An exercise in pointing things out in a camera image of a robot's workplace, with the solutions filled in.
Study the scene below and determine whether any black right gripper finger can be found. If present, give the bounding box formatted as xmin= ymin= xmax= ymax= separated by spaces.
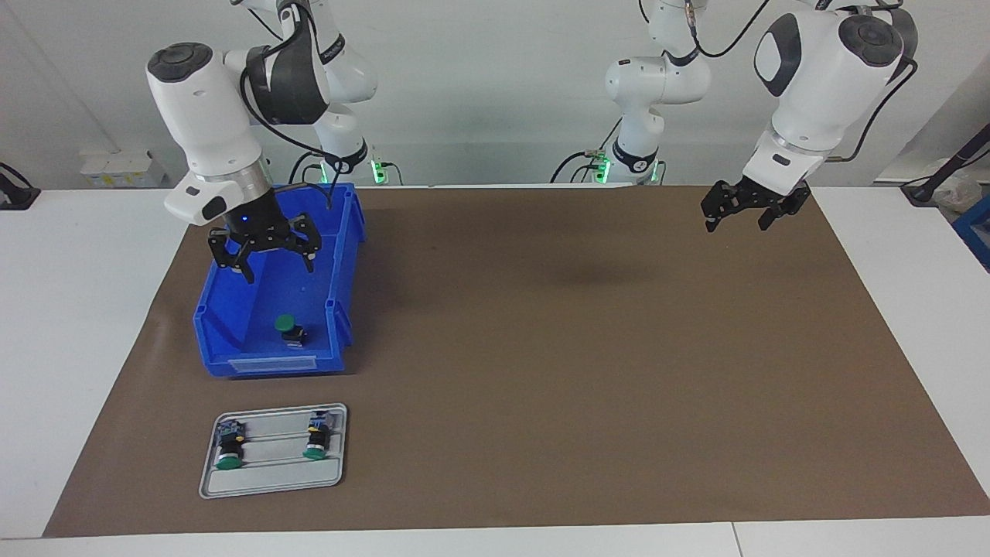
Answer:
xmin=288 ymin=215 xmax=324 ymax=274
xmin=207 ymin=231 xmax=257 ymax=285

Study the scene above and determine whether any green push button switch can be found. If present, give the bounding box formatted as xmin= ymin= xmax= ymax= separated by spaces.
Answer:
xmin=214 ymin=418 xmax=247 ymax=471
xmin=302 ymin=410 xmax=333 ymax=461
xmin=274 ymin=313 xmax=309 ymax=350

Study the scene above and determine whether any blue plastic storage bin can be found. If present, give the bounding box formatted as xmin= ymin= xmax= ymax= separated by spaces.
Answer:
xmin=192 ymin=183 xmax=366 ymax=380

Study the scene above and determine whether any black stand pole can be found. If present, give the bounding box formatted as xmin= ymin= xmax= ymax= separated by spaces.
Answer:
xmin=901 ymin=122 xmax=990 ymax=206

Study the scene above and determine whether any clear plastic bag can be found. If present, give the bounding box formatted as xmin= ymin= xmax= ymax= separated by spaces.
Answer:
xmin=936 ymin=169 xmax=985 ymax=214

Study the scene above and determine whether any blue crate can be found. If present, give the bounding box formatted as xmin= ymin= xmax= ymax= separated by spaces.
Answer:
xmin=953 ymin=195 xmax=990 ymax=273

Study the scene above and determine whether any grey metal tray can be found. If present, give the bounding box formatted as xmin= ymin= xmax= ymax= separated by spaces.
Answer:
xmin=199 ymin=403 xmax=349 ymax=500

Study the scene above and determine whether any brown table mat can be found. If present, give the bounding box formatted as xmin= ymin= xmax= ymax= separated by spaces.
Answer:
xmin=43 ymin=184 xmax=990 ymax=538

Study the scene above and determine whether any black base cable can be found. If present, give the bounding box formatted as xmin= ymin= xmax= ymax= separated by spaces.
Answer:
xmin=549 ymin=116 xmax=621 ymax=185
xmin=289 ymin=151 xmax=326 ymax=185

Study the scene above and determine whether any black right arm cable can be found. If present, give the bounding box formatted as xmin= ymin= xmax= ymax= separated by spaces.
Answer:
xmin=232 ymin=0 xmax=347 ymax=211

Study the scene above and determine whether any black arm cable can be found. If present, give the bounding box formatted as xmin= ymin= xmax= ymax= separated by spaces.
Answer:
xmin=232 ymin=0 xmax=347 ymax=211
xmin=638 ymin=0 xmax=920 ymax=165

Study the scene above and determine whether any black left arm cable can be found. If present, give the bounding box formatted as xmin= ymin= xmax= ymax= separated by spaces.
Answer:
xmin=638 ymin=0 xmax=920 ymax=165

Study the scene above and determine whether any white wall socket box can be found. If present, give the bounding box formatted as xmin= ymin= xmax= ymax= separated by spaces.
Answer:
xmin=80 ymin=149 xmax=167 ymax=188

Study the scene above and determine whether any black clamp mount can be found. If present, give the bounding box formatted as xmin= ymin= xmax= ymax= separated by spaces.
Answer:
xmin=0 ymin=161 xmax=41 ymax=211

